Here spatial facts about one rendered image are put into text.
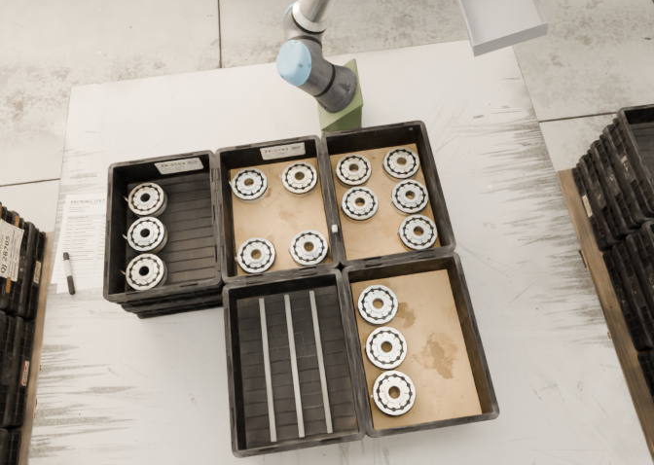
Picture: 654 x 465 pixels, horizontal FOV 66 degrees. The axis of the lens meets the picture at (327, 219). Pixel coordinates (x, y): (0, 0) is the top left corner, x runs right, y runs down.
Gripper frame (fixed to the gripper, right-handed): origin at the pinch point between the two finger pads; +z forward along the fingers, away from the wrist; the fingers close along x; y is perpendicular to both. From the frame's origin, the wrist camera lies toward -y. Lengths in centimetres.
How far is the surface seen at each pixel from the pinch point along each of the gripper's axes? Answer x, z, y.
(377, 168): -51, 24, 34
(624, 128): 42, 49, 23
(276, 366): -89, 24, 85
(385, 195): -51, 24, 43
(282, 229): -82, 24, 48
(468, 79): -10.3, 36.9, -1.0
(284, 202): -80, 24, 40
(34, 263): -189, 86, 16
